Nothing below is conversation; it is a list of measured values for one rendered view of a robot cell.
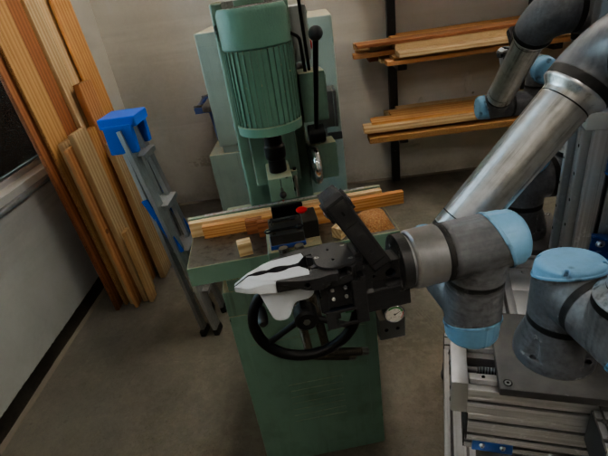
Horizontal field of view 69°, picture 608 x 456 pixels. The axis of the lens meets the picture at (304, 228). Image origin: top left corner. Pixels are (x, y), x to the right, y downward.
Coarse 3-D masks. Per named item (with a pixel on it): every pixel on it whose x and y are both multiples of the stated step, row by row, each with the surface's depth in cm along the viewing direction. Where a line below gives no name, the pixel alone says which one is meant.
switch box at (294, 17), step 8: (296, 8) 133; (304, 8) 133; (296, 16) 134; (304, 16) 134; (296, 24) 135; (304, 24) 135; (296, 32) 136; (296, 40) 137; (296, 48) 138; (296, 56) 139; (304, 56) 140
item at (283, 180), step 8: (288, 168) 129; (272, 176) 125; (280, 176) 124; (288, 176) 124; (272, 184) 124; (280, 184) 125; (288, 184) 125; (272, 192) 125; (288, 192) 126; (272, 200) 127; (280, 200) 127
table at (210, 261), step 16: (384, 208) 136; (320, 224) 132; (208, 240) 133; (224, 240) 132; (256, 240) 129; (336, 240) 123; (384, 240) 124; (192, 256) 126; (208, 256) 125; (224, 256) 124; (256, 256) 121; (192, 272) 121; (208, 272) 122; (224, 272) 122; (240, 272) 123
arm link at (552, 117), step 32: (576, 64) 59; (544, 96) 62; (576, 96) 60; (512, 128) 65; (544, 128) 62; (576, 128) 62; (512, 160) 63; (544, 160) 63; (480, 192) 65; (512, 192) 65
